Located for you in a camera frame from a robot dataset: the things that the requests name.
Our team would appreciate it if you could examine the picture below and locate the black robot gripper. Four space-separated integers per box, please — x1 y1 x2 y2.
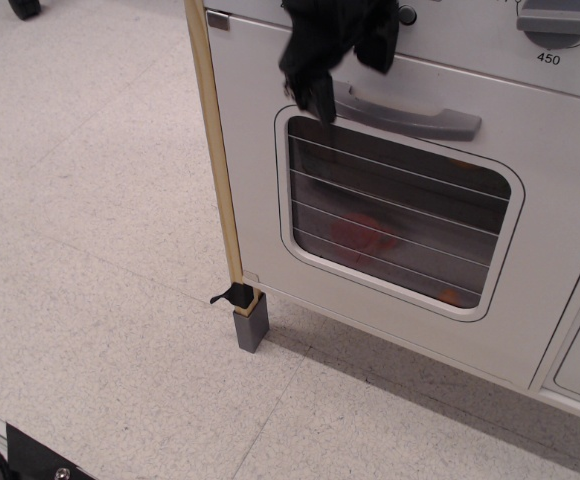
279 1 400 124

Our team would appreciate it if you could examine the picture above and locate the grey oven door handle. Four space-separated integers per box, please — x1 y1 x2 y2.
333 81 482 142

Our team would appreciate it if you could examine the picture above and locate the white toy oven door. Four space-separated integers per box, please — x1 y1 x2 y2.
204 10 580 391

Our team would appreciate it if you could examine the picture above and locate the grey round push button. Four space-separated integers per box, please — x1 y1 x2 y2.
398 5 417 26

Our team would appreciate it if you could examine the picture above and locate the red toy cup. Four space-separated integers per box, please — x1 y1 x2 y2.
329 213 399 264

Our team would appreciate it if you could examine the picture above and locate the white toy kitchen cabinet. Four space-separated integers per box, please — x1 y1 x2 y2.
202 0 580 430

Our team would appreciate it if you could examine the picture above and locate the grey temperature dial knob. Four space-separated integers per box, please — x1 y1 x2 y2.
516 0 580 49

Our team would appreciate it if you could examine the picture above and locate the black tape piece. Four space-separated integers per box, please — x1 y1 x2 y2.
210 282 254 309

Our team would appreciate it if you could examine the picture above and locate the black caster wheel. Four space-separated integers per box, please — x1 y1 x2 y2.
8 0 41 21

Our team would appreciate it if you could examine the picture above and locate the metal door hinge bracket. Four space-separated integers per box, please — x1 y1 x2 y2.
206 10 230 31

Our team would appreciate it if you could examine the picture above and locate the light wooden side post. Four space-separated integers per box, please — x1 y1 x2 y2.
184 0 243 284

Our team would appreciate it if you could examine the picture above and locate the black metal base plate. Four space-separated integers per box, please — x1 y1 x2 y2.
6 423 94 480

